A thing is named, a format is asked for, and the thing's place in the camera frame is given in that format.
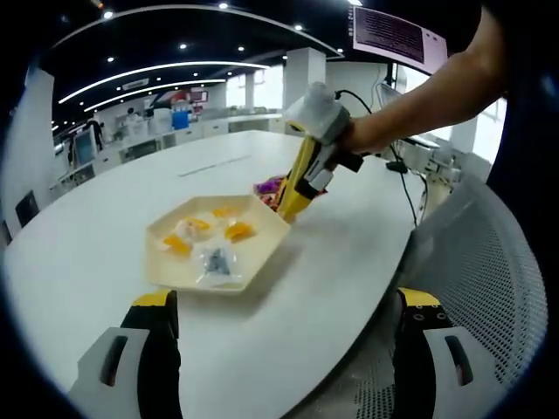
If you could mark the computer monitor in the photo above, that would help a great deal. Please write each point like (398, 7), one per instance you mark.
(388, 35)

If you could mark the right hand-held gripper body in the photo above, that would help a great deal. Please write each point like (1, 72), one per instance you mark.
(319, 111)

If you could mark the purple food packet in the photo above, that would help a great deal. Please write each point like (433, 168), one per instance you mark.
(268, 185)

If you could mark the blue box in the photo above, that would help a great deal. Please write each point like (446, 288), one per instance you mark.
(181, 120)

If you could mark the grey mesh office chair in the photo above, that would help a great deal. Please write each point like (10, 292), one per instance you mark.
(489, 283)

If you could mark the clear packet with black food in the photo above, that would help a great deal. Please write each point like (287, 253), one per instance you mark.
(216, 264)

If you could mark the black power adapter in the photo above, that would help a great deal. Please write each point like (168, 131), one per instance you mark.
(395, 166)

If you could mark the person's right hand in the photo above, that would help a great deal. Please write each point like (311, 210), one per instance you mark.
(364, 137)

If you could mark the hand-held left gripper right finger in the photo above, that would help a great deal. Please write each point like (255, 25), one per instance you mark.
(406, 362)

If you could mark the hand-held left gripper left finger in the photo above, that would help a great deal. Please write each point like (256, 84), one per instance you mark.
(153, 358)

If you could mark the black rectangular object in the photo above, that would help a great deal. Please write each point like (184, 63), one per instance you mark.
(27, 208)

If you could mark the person's dark shirt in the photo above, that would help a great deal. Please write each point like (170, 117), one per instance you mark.
(519, 166)

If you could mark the long red food packet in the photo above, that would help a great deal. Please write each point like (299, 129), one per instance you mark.
(271, 203)

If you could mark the white machine with cyan panel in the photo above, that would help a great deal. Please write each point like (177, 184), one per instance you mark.
(84, 147)

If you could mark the beige hexagonal container tray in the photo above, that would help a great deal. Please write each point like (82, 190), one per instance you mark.
(170, 266)

